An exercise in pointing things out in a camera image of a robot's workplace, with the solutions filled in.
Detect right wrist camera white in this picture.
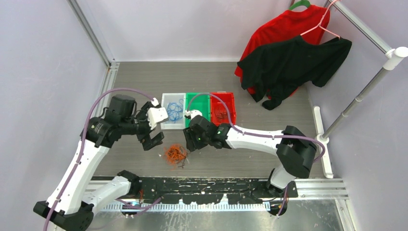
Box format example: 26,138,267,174
183,109,202,120

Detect single brown cable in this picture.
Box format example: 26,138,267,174
177,148,189,169

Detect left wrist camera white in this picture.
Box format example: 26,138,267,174
147,98,168,130

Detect blue cable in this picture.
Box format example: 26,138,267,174
166,99,185,123

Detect white perforated cable duct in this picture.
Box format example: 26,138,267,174
102,203,271,212

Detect pink hanger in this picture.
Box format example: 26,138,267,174
300,0,341,39

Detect green hanger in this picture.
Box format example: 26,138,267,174
288,0,311,11

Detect red plastic bin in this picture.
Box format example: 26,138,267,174
210,92,236,126

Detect metal clothes rack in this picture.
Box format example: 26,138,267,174
312,0,408,179

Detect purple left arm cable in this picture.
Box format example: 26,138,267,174
43,88,160,231

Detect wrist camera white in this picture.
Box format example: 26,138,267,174
147,98,168,130
183,109,202,120

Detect green plastic bin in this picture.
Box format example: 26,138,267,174
185,92,211,121

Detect brown cable bundle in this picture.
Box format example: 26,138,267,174
214,106,230,123

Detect black t-shirt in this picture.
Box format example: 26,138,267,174
237,36,352,110

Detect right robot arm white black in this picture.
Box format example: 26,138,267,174
183,115,318,198

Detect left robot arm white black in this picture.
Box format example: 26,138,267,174
33,94,168,231

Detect white plastic bin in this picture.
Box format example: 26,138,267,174
160,93,186,130

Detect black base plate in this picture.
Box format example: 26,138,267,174
120,177,283,205

